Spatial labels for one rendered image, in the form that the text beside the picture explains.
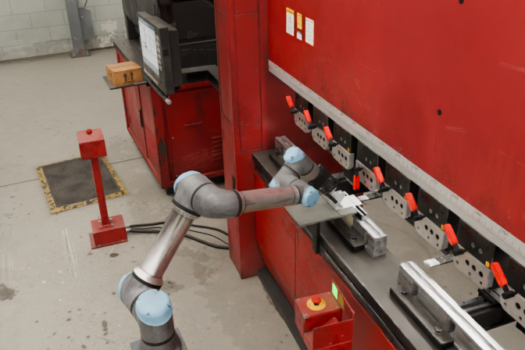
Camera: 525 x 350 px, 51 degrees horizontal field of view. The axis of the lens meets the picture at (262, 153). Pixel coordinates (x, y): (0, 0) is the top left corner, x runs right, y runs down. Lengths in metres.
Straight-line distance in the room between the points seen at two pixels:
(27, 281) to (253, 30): 2.15
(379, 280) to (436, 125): 0.72
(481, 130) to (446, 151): 0.17
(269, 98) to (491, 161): 1.68
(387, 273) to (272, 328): 1.16
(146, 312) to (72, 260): 2.10
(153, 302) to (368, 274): 0.83
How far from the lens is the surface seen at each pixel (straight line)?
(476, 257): 1.73
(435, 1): 1.69
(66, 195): 4.71
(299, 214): 2.31
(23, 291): 3.82
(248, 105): 2.99
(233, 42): 2.86
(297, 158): 2.14
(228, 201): 1.84
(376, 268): 2.25
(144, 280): 1.99
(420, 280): 2.07
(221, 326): 3.26
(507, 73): 1.49
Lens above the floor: 2.25
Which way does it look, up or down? 26 degrees down
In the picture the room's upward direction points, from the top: 1 degrees counter-clockwise
